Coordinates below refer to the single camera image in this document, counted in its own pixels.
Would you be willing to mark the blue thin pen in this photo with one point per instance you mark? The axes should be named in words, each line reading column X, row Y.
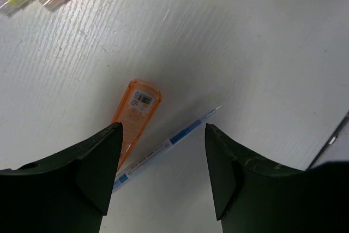
column 133, row 169

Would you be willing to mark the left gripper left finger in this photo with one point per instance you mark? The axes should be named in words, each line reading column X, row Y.
column 69, row 191

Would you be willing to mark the orange transparent correction tape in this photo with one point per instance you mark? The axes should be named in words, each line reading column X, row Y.
column 139, row 103

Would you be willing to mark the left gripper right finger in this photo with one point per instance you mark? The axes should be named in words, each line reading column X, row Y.
column 252, row 193

